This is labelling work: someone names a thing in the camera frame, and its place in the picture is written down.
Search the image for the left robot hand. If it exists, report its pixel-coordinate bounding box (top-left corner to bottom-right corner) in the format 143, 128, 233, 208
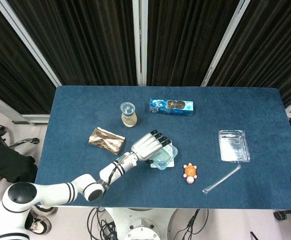
130, 129, 173, 165

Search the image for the transparent plastic container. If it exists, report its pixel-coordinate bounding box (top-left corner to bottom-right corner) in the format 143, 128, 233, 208
150, 145, 179, 171

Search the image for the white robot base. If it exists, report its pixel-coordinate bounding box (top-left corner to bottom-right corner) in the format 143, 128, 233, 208
104, 207, 179, 240

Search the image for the white kitchen scale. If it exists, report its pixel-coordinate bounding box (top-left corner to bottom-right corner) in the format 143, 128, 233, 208
150, 139, 176, 169

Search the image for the clear plastic drink bottle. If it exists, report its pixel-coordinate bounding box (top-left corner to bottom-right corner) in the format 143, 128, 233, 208
120, 101, 138, 128

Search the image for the gold foil snack wrapper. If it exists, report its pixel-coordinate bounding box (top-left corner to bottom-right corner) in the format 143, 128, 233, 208
88, 126, 126, 155

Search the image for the blue cookie package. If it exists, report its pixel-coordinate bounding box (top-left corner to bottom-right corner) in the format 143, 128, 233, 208
149, 97, 195, 117

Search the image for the orange toy turtle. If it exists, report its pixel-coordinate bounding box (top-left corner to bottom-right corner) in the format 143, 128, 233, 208
182, 162, 198, 185

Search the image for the blue table cloth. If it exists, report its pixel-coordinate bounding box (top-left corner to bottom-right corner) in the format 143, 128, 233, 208
34, 85, 291, 210

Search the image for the clear rectangular plastic tray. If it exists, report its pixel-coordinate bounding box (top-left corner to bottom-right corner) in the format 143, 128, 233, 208
218, 129, 251, 163

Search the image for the clear plastic tube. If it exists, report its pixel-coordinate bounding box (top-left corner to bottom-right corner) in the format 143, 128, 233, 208
201, 163, 242, 195

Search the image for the black and white sneaker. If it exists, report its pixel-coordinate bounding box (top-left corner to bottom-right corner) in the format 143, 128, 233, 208
25, 205, 59, 235

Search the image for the black office chair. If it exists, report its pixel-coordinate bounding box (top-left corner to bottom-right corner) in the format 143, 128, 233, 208
0, 113, 40, 150

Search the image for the person in black clothes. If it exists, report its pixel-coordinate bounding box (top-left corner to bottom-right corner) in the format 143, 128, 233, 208
0, 129, 39, 193

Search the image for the black cable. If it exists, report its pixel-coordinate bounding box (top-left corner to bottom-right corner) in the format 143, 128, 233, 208
173, 208, 209, 240
86, 206, 119, 240

